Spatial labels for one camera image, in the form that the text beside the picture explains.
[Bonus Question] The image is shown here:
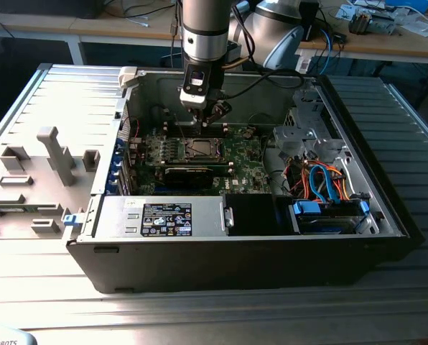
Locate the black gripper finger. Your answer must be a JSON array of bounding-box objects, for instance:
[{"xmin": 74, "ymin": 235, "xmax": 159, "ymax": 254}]
[
  {"xmin": 207, "ymin": 99, "xmax": 233, "ymax": 125},
  {"xmin": 195, "ymin": 107, "xmax": 210, "ymax": 129}
]

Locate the silver CPU plate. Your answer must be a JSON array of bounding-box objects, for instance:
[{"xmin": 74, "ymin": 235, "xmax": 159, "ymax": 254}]
[{"xmin": 193, "ymin": 139, "xmax": 215, "ymax": 155}]

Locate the metal socket cover frame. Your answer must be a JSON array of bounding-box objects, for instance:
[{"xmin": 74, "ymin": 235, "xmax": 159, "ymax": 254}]
[{"xmin": 184, "ymin": 137, "xmax": 225, "ymax": 162}]

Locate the CPU socket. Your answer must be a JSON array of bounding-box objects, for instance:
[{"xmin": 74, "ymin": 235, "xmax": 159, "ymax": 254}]
[{"xmin": 183, "ymin": 137, "xmax": 225, "ymax": 162}]

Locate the black copper CPU cooler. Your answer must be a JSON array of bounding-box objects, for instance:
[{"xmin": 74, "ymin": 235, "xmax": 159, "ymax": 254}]
[{"xmin": 348, "ymin": 9, "xmax": 373, "ymax": 36}]

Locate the black graphics card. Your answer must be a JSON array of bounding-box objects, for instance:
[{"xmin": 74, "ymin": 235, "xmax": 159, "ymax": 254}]
[{"xmin": 162, "ymin": 165, "xmax": 215, "ymax": 190}]

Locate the green motherboard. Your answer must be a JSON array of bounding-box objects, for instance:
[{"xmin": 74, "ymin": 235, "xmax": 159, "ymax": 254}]
[{"xmin": 127, "ymin": 124, "xmax": 274, "ymax": 197}]

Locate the silver rear port block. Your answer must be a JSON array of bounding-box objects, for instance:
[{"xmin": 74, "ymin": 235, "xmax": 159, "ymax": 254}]
[{"xmin": 127, "ymin": 137, "xmax": 143, "ymax": 161}]

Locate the silver metal drive cage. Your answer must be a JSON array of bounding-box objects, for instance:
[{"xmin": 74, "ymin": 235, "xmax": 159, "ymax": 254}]
[{"xmin": 272, "ymin": 88, "xmax": 348, "ymax": 161}]

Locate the beige plastic case latch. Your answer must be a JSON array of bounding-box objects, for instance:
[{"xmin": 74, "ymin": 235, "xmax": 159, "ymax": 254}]
[{"xmin": 118, "ymin": 66, "xmax": 140, "ymax": 89}]

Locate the white barcode label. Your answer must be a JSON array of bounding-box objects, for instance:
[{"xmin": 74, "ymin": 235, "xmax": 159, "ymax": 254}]
[{"xmin": 295, "ymin": 56, "xmax": 311, "ymax": 75}]

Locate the black desktop box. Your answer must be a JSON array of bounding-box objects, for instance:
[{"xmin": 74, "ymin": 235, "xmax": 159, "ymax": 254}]
[{"xmin": 299, "ymin": 1, "xmax": 321, "ymax": 43}]

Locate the silver power supply unit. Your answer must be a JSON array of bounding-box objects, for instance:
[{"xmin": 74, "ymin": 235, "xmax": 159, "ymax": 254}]
[{"xmin": 91, "ymin": 195, "xmax": 226, "ymax": 240}]

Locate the hard disk in blue carrier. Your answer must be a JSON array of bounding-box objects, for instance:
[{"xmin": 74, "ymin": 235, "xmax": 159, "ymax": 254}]
[{"xmin": 288, "ymin": 200, "xmax": 371, "ymax": 236}]

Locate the black open PC case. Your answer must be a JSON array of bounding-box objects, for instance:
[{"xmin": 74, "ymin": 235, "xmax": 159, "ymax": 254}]
[{"xmin": 65, "ymin": 66, "xmax": 425, "ymax": 295}]

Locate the wooden desk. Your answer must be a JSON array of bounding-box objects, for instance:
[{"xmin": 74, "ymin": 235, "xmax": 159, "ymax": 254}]
[
  {"xmin": 0, "ymin": 0, "xmax": 186, "ymax": 66},
  {"xmin": 293, "ymin": 0, "xmax": 428, "ymax": 66}
]

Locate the grey parts rack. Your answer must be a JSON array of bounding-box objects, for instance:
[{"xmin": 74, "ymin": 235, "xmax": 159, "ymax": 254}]
[{"xmin": 0, "ymin": 125, "xmax": 106, "ymax": 241}]

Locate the grey metal device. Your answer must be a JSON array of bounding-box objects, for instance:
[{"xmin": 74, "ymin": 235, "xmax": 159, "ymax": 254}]
[{"xmin": 370, "ymin": 14, "xmax": 397, "ymax": 37}]

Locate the black flat device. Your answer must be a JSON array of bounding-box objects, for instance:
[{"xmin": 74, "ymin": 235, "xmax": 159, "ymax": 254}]
[{"xmin": 0, "ymin": 0, "xmax": 102, "ymax": 19}]

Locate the blue plastic box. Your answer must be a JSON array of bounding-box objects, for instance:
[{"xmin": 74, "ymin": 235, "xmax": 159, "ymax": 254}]
[{"xmin": 384, "ymin": 0, "xmax": 428, "ymax": 12}]

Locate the black faced wrist camera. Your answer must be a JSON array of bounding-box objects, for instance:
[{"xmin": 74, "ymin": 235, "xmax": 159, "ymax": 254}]
[{"xmin": 179, "ymin": 68, "xmax": 210, "ymax": 109}]

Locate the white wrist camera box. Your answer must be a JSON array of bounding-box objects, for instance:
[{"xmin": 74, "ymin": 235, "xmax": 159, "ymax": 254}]
[{"xmin": 226, "ymin": 39, "xmax": 243, "ymax": 60}]

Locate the orange power wire bundle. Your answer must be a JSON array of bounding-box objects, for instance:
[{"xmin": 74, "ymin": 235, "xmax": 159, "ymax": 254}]
[{"xmin": 287, "ymin": 160, "xmax": 351, "ymax": 201}]

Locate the blue flat data wire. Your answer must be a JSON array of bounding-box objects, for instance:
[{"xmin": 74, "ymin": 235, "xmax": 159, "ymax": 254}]
[{"xmin": 308, "ymin": 161, "xmax": 341, "ymax": 206}]

